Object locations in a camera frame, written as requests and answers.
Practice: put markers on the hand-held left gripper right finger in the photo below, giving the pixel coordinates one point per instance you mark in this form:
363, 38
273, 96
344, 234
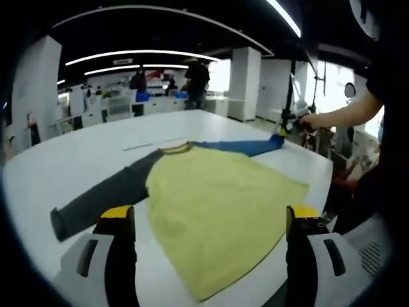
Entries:
300, 262

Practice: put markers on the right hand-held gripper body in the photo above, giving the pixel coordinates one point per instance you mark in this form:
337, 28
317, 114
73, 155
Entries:
298, 112

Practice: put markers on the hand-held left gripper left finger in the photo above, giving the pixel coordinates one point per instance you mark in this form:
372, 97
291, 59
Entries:
119, 256

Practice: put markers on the yellow blue grey garment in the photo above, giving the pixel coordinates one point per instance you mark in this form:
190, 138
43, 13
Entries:
223, 198

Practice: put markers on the person's right hand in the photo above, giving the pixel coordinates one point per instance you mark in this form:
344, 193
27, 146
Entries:
311, 121

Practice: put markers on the black tripod stand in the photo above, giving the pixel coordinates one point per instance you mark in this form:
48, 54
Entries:
291, 92

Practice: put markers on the white grilled device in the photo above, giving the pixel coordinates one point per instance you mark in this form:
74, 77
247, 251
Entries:
370, 256

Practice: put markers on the ceiling light strip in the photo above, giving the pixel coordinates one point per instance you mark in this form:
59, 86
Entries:
112, 69
143, 52
284, 16

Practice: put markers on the person in black shirt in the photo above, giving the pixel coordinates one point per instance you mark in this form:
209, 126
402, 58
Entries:
393, 144

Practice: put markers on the blue plastic bin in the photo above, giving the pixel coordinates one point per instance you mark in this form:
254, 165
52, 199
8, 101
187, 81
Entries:
142, 96
182, 95

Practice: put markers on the row of white cabinets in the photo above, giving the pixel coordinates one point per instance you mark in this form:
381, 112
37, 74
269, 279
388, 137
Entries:
159, 104

